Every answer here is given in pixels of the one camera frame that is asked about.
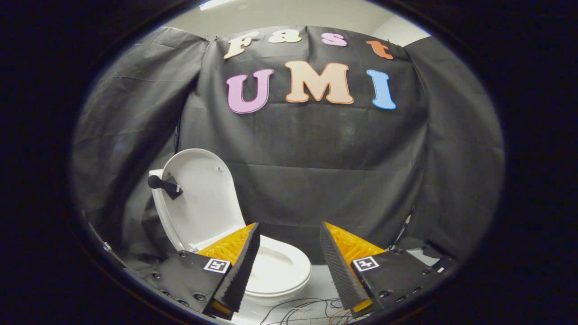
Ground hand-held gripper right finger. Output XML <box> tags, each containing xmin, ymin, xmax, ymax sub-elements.
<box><xmin>319</xmin><ymin>221</ymin><xmax>457</xmax><ymax>316</ymax></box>

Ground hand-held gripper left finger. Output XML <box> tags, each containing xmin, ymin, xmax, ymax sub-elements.
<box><xmin>142</xmin><ymin>222</ymin><xmax>261</xmax><ymax>316</ymax></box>

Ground white toilet lid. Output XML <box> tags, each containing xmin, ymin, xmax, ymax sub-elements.
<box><xmin>160</xmin><ymin>149</ymin><xmax>247</xmax><ymax>252</ymax></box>

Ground black lid handle knob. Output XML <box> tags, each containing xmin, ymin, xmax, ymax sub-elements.
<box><xmin>148</xmin><ymin>175</ymin><xmax>184</xmax><ymax>200</ymax></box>

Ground white toilet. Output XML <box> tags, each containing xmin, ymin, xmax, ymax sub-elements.
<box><xmin>149</xmin><ymin>168</ymin><xmax>312</xmax><ymax>307</ymax></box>

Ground black backdrop cloth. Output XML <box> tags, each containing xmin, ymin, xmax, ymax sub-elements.
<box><xmin>72</xmin><ymin>25</ymin><xmax>505</xmax><ymax>267</ymax></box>

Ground ceiling light panel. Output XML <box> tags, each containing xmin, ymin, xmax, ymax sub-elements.
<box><xmin>199</xmin><ymin>0</ymin><xmax>240</xmax><ymax>10</ymax></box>

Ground tangle of floor cables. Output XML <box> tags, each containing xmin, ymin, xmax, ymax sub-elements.
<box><xmin>260</xmin><ymin>297</ymin><xmax>357</xmax><ymax>325</ymax></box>

